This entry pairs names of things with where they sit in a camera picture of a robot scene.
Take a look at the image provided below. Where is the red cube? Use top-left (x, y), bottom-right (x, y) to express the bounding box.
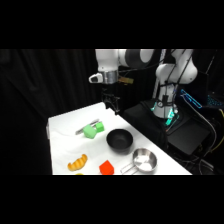
top-left (98, 159), bottom-right (115, 176)

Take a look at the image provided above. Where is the black bowl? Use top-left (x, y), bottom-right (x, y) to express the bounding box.
top-left (105, 128), bottom-right (134, 152)

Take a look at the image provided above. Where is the small green cube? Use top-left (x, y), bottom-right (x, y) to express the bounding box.
top-left (94, 121), bottom-right (106, 133)

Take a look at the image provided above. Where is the large green block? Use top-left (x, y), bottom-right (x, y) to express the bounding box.
top-left (82, 124), bottom-right (99, 140)

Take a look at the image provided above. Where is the orange toy croissant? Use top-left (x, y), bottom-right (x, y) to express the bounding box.
top-left (67, 153), bottom-right (89, 172)

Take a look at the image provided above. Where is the tan wrist-mounted block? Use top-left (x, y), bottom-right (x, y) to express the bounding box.
top-left (117, 76), bottom-right (135, 85)

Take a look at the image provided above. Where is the device with blue light strip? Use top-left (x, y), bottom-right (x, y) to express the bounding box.
top-left (179, 88), bottom-right (204, 110)

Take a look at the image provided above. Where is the black robot stand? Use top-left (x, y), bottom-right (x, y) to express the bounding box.
top-left (121, 99), bottom-right (212, 157)

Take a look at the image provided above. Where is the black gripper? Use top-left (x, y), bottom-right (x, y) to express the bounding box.
top-left (100, 83), bottom-right (121, 115)

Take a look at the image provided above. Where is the blue lit keyboard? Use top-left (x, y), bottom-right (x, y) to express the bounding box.
top-left (206, 94), bottom-right (224, 110)

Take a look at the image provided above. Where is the yellow cable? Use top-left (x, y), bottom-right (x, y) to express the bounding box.
top-left (211, 108), bottom-right (224, 153)

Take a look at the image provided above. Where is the small steel saucepan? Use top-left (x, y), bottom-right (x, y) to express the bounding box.
top-left (119, 147), bottom-right (158, 175)

